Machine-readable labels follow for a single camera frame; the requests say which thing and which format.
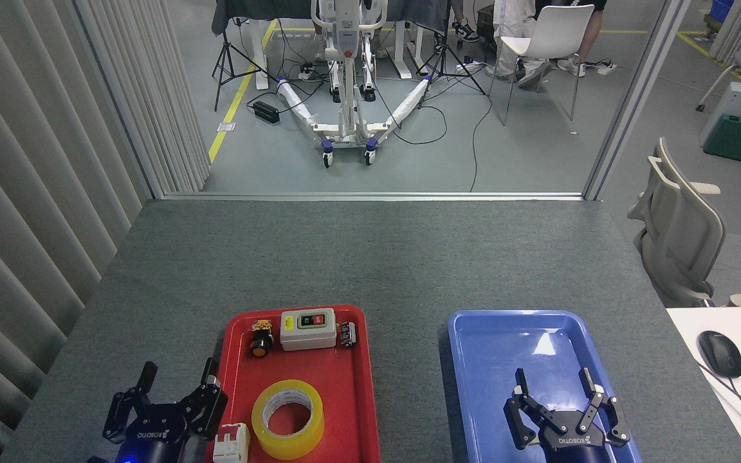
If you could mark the yellow tape roll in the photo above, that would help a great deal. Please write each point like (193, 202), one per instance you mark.
(267, 437)

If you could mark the white circuit breaker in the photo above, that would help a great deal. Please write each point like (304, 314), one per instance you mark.
(229, 447)

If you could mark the silver post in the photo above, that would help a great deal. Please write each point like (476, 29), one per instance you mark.
(634, 103)

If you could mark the white plastic chair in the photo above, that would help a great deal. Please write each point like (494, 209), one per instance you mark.
(557, 32)

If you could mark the black power adapter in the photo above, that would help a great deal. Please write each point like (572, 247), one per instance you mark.
(266, 112)

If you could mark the small black electrical component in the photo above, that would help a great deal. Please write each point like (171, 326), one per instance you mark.
(347, 334)

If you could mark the blue bin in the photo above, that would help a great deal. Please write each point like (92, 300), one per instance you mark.
(721, 11)

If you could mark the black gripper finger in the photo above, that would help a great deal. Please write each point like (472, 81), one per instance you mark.
(208, 405)
(119, 411)
(605, 418)
(521, 415)

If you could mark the person's sneaker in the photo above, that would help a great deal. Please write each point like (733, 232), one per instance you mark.
(466, 31)

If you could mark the beige office chair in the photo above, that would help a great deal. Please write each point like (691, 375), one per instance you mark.
(682, 238)

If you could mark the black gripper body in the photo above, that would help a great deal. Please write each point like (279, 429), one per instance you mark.
(570, 444)
(152, 436)

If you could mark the orange push button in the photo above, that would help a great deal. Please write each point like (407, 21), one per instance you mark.
(260, 347)

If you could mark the white power strip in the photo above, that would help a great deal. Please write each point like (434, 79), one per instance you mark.
(606, 67)
(306, 74)

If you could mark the white two-button switch box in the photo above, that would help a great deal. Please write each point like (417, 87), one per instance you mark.
(306, 334)

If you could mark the red plastic tray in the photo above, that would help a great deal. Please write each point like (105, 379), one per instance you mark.
(338, 399)

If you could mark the blue plastic tray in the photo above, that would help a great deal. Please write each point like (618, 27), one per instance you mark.
(493, 386)

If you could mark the black tripod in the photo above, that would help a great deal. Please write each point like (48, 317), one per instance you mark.
(446, 58)
(226, 54)

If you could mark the black computer mouse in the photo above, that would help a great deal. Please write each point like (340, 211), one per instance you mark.
(720, 354)

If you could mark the white desk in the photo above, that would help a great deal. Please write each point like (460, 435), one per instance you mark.
(724, 411)

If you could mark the white stand on wheels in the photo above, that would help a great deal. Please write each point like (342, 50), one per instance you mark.
(348, 96)

